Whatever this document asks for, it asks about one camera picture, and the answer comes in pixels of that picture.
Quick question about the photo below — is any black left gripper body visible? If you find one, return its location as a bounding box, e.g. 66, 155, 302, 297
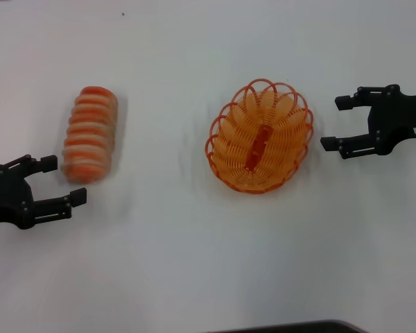
0, 165, 35, 231

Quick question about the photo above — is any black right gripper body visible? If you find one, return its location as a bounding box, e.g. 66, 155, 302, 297
367, 92, 416, 155

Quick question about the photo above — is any orange striped shrimp toy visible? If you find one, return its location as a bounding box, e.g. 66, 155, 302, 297
60, 85, 121, 185

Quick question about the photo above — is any orange plastic woven basket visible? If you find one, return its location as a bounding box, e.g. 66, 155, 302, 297
204, 78, 315, 195

